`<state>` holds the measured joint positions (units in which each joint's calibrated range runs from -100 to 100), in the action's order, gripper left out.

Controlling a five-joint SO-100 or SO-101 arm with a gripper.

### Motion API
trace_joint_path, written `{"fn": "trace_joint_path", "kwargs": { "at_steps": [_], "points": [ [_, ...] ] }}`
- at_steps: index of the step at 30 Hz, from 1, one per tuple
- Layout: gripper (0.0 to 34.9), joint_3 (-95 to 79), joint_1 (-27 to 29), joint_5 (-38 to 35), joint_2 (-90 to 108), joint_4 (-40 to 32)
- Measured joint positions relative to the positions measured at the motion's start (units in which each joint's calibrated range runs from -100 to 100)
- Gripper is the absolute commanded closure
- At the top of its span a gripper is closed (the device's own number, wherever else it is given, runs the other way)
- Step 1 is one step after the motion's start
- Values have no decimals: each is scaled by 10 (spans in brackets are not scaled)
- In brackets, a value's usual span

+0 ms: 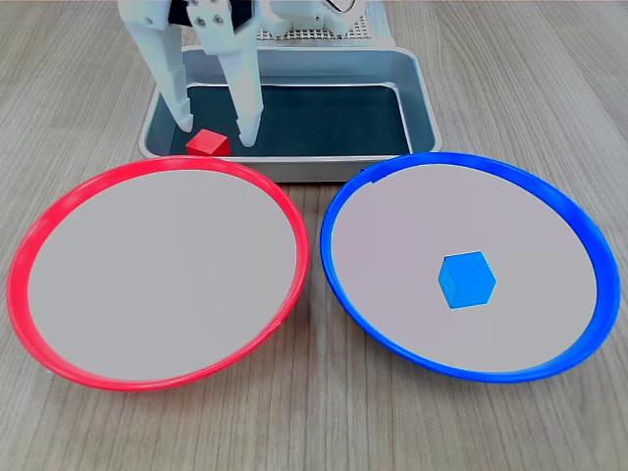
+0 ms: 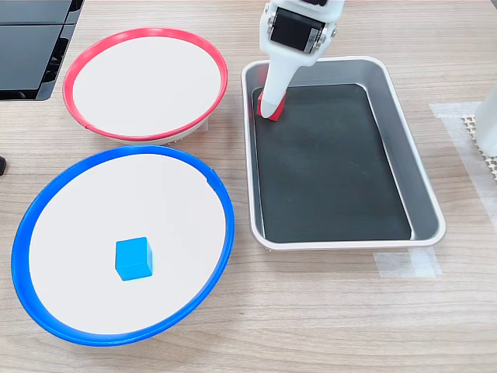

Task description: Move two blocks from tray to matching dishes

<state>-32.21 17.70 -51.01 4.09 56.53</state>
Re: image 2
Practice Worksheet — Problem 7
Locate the red cube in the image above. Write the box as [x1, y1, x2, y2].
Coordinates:
[255, 91, 287, 123]

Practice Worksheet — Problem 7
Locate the blue cube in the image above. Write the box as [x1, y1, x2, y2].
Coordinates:
[114, 236, 154, 282]

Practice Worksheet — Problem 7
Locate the black tray mat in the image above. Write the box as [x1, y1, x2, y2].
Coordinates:
[251, 83, 412, 244]

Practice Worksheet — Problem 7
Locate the steel tray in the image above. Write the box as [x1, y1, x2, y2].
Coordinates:
[240, 56, 447, 252]

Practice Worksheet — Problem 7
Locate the red rimmed white plate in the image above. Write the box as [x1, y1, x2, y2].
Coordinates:
[62, 27, 229, 145]

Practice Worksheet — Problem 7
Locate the blue rimmed white plate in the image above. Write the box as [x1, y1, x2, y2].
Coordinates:
[10, 145, 236, 348]

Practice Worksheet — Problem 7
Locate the black electronic device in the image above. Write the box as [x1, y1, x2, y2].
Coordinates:
[0, 0, 85, 102]

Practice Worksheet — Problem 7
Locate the pale perforated base plate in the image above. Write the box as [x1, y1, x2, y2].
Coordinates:
[461, 114, 497, 180]

